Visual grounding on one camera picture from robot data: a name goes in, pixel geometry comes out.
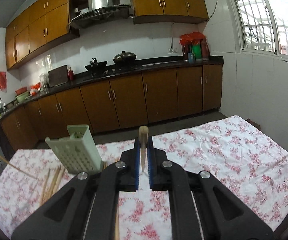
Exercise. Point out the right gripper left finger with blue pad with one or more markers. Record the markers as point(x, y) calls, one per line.
point(121, 176)

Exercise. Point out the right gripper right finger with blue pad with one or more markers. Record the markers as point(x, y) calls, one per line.
point(166, 175)

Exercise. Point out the bamboo chopstick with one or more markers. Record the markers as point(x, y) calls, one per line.
point(61, 173)
point(44, 187)
point(143, 141)
point(51, 188)
point(116, 235)
point(18, 169)

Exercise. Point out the brown lower kitchen cabinets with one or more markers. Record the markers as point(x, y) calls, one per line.
point(150, 94)

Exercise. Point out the green perforated utensil holder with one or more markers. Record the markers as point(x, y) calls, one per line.
point(77, 152)

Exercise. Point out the green and red basins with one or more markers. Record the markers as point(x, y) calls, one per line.
point(22, 94)

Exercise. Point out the red bottle on counter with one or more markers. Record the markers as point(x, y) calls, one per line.
point(70, 74)

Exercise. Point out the black wok with lid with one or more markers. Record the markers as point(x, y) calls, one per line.
point(125, 58)

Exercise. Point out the red and green thermos group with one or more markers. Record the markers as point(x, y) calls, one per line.
point(194, 47)

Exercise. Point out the steel range hood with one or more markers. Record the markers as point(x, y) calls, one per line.
point(85, 13)

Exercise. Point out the window with white grille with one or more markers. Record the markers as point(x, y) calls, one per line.
point(264, 25)

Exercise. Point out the red plastic bag on wall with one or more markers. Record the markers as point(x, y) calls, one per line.
point(3, 82)

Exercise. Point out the black wok with handle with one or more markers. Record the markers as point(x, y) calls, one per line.
point(96, 67)

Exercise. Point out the white wall socket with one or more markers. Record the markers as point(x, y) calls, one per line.
point(173, 50)

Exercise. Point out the brown upper wall cabinets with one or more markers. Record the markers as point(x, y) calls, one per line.
point(48, 23)

